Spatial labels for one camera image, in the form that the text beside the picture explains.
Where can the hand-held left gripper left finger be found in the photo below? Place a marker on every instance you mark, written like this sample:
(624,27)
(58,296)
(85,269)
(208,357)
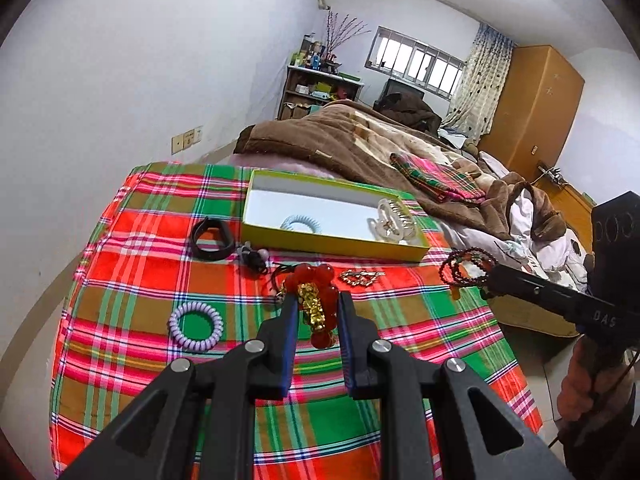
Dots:
(287,345)

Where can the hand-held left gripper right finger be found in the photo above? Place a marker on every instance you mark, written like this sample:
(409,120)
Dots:
(348,350)

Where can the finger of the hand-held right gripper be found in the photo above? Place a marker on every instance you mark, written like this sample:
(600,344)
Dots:
(530,287)

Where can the gold metal hair clip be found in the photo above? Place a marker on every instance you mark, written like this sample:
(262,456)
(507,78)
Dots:
(361,278)

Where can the black wristband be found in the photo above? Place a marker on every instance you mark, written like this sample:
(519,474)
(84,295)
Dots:
(212,252)

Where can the yellow-green shallow cardboard box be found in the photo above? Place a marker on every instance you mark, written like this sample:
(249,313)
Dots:
(310,200)

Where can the person's right hand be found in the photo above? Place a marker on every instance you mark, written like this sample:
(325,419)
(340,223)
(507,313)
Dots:
(575,385)

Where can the white duvet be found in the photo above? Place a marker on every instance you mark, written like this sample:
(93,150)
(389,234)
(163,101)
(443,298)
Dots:
(525,245)

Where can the wooden side desk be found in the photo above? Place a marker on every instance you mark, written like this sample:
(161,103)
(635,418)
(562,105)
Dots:
(570,205)

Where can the folded plaid cloth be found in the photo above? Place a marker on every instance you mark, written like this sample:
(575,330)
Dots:
(440,177)

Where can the wooden wardrobe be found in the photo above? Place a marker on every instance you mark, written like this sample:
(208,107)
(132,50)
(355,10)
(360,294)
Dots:
(535,110)

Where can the plaid cloth cover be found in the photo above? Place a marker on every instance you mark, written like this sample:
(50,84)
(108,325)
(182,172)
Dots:
(150,270)

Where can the pink bed sheet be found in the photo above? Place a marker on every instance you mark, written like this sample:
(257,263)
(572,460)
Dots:
(280,165)

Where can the patterned curtain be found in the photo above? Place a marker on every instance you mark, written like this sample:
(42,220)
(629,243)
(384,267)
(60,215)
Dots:
(482,85)

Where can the brown fleece blanket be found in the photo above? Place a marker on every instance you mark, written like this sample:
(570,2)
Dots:
(310,135)

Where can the dark brown coat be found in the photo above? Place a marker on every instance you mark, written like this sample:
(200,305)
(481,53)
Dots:
(410,110)

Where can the cardboard carton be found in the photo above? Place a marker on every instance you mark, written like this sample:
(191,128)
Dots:
(295,111)

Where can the black television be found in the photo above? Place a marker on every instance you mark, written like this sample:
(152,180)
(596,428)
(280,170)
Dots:
(402,89)

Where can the barred window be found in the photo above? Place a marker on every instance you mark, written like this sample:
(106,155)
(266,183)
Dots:
(415,62)

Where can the wooden shelf unit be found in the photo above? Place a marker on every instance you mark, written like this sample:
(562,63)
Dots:
(300,80)

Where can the row of bottles on shelf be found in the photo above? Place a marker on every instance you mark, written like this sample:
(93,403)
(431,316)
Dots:
(315,57)

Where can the vase of dried branches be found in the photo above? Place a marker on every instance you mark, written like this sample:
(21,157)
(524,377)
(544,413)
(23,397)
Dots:
(332,42)

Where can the beige wall socket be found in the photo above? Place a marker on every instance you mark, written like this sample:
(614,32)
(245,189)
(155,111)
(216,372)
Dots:
(187,140)

